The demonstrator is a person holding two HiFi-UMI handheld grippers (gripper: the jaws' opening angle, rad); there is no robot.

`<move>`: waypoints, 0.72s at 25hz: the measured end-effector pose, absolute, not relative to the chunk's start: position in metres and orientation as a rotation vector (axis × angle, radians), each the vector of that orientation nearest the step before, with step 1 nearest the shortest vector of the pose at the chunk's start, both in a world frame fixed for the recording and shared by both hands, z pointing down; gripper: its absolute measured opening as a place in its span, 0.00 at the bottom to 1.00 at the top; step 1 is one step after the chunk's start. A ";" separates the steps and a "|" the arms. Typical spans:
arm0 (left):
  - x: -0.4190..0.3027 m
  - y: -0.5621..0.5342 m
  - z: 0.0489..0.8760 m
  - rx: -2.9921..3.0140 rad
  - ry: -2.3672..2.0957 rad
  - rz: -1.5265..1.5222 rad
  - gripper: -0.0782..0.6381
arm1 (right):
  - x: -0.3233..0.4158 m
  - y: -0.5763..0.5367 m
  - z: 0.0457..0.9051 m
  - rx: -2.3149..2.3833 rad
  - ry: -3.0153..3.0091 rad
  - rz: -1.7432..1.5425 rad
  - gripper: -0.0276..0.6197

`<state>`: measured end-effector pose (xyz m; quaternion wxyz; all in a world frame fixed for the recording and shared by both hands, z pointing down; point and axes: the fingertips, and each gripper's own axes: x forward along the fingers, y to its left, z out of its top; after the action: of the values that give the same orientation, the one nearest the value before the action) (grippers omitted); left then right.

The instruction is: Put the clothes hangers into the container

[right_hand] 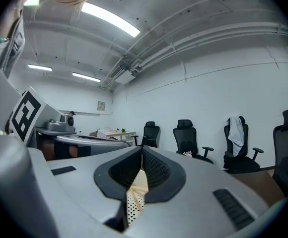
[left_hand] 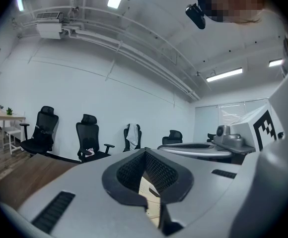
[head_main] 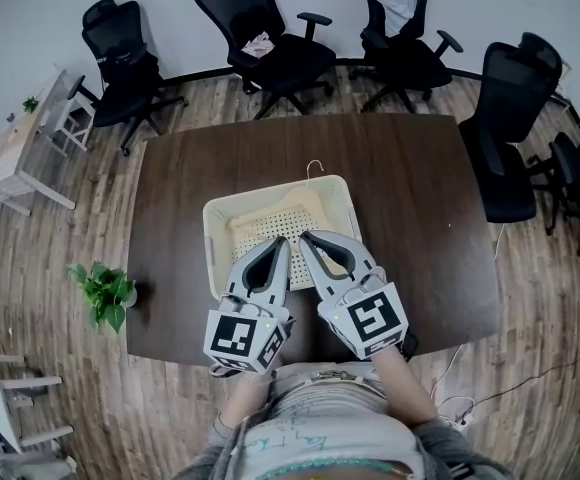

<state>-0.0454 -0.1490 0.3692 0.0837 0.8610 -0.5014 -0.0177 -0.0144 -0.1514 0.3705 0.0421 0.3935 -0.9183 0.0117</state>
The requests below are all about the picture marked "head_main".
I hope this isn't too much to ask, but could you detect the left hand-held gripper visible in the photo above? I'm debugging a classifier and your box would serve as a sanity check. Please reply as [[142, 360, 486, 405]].
[[203, 236, 294, 377]]

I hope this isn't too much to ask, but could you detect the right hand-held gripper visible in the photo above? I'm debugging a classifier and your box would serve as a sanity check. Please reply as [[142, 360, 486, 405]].
[[297, 230, 411, 362]]

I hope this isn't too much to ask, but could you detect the pink crumpled cloth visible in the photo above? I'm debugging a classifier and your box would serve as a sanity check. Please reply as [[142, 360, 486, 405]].
[[239, 31, 276, 59]]

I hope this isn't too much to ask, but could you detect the green potted plant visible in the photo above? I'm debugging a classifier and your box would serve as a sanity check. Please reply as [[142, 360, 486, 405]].
[[66, 261, 139, 334]]

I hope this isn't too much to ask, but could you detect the white stool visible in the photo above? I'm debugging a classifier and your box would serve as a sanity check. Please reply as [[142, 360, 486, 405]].
[[37, 97, 96, 157]]

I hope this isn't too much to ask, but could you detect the person's grey white clothing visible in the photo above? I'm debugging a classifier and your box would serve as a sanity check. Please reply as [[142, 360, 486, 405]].
[[174, 362, 516, 480]]

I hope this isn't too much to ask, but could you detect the wooden clothes hanger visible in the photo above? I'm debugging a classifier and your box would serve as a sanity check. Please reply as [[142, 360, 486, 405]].
[[227, 160, 352, 278]]

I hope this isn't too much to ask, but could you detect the black floor cable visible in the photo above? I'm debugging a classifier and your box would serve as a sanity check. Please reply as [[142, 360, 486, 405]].
[[462, 355, 580, 409]]

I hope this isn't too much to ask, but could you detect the person's right forearm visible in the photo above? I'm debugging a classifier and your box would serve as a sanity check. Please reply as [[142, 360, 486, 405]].
[[369, 347, 439, 427]]

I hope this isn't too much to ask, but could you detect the light wooden desk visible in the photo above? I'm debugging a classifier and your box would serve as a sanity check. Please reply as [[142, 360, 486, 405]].
[[0, 69, 79, 217]]

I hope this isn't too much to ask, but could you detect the black mesh office chair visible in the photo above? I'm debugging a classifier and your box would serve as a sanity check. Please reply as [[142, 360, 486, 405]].
[[458, 31, 564, 224]]

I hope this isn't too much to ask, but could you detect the cream plastic basket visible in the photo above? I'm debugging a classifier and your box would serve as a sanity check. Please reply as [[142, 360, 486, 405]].
[[202, 174, 364, 299]]

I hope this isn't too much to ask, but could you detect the white floor cable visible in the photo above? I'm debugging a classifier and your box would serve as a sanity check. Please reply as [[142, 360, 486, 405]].
[[429, 342, 476, 427]]

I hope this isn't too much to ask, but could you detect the person's left forearm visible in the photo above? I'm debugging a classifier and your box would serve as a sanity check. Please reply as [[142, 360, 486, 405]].
[[219, 370, 276, 434]]

